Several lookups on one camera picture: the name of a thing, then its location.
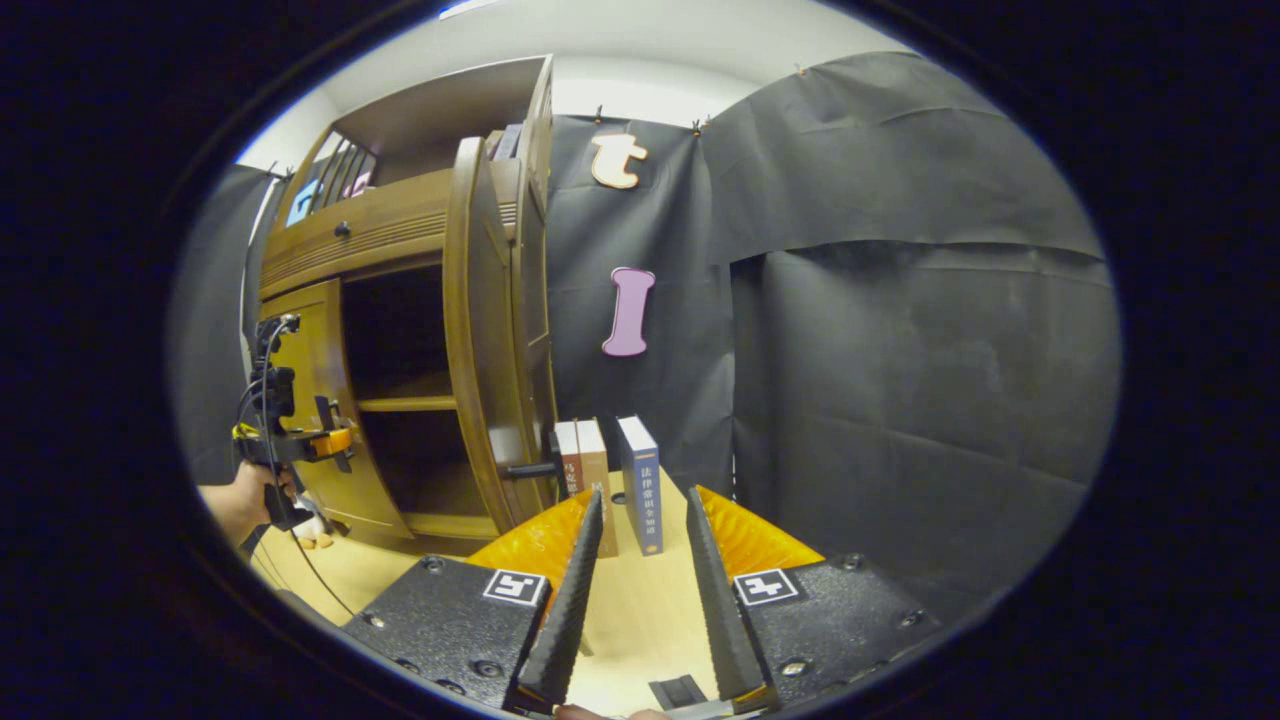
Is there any tan book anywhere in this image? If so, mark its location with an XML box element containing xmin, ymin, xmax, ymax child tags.
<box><xmin>575</xmin><ymin>418</ymin><xmax>619</xmax><ymax>559</ymax></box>

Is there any wooden inner cabinet shelf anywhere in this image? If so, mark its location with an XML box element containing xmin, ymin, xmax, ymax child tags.
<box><xmin>357</xmin><ymin>395</ymin><xmax>459</xmax><ymax>414</ymax></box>

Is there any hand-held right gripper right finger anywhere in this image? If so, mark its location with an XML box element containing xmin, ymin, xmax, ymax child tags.
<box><xmin>685</xmin><ymin>485</ymin><xmax>943</xmax><ymax>713</ymax></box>

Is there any wooden double-door shoe cabinet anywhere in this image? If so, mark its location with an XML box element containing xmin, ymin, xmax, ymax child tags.
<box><xmin>258</xmin><ymin>55</ymin><xmax>561</xmax><ymax>556</ymax></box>

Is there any black cable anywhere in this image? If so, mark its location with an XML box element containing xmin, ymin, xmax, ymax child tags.
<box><xmin>238</xmin><ymin>313</ymin><xmax>356</xmax><ymax>616</ymax></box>

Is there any wooden cabinet door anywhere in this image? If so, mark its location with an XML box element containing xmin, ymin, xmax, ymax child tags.
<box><xmin>262</xmin><ymin>278</ymin><xmax>413</xmax><ymax>541</ymax></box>
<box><xmin>443</xmin><ymin>137</ymin><xmax>546</xmax><ymax>536</ymax></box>

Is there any dark blue book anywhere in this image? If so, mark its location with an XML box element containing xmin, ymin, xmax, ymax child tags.
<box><xmin>615</xmin><ymin>415</ymin><xmax>664</xmax><ymax>557</ymax></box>

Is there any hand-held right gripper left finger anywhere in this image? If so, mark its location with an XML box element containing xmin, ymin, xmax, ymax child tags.
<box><xmin>340</xmin><ymin>487</ymin><xmax>606</xmax><ymax>713</ymax></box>

